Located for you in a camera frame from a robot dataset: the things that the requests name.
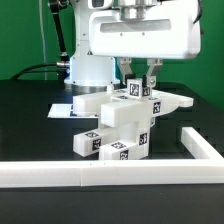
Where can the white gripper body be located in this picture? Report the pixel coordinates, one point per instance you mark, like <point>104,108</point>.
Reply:
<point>164,29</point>

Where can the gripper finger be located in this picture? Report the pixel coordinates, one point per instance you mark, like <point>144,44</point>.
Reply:
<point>149,79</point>
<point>124,64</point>

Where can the small white tag cube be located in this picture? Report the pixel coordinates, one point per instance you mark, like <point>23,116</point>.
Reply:
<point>136,90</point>

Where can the white chair back frame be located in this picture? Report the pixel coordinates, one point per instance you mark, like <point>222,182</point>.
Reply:
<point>118,108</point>

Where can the white chair seat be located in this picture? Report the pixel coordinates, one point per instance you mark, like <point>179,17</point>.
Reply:
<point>137,132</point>

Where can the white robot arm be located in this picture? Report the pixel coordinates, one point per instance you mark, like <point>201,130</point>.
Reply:
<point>90,72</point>

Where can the white marker sheet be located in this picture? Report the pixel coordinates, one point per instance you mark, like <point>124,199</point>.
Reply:
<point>64,111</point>

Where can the white L-shaped fence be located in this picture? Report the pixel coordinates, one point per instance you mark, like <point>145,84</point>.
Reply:
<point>206,166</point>

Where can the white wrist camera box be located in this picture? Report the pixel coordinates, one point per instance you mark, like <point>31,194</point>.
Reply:
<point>100,4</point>

